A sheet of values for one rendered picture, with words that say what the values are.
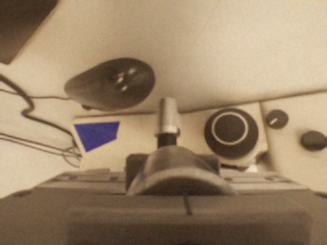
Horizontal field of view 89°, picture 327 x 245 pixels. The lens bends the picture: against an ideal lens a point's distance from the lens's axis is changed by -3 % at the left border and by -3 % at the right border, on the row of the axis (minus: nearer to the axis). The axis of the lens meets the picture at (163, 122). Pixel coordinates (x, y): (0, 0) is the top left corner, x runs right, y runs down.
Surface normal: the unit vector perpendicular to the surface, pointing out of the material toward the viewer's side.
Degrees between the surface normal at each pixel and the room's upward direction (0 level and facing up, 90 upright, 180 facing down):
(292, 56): 0
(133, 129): 81
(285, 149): 90
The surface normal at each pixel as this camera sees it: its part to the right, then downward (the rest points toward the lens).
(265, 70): 0.00, 0.94
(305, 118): -0.39, -0.32
